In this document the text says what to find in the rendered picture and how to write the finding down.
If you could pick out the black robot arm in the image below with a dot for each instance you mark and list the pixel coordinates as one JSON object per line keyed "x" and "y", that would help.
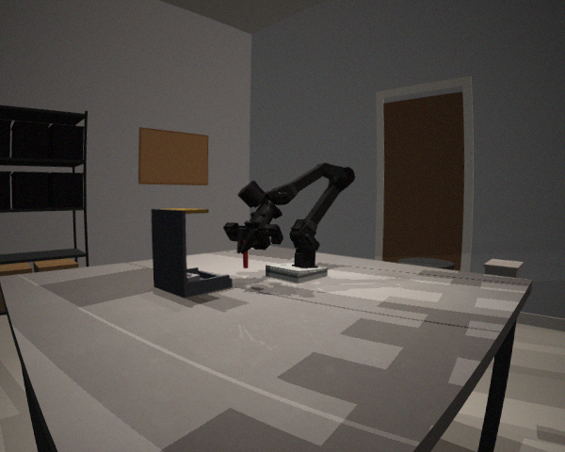
{"x": 304, "y": 230}

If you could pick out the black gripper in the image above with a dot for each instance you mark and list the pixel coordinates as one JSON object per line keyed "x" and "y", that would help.
{"x": 255, "y": 231}

